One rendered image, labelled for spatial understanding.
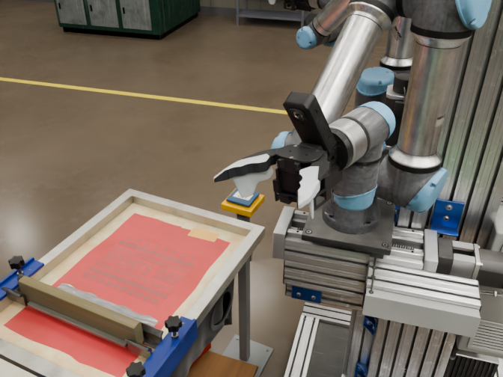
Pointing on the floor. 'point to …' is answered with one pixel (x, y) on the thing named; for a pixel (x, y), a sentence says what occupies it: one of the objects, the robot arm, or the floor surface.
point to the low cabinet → (126, 16)
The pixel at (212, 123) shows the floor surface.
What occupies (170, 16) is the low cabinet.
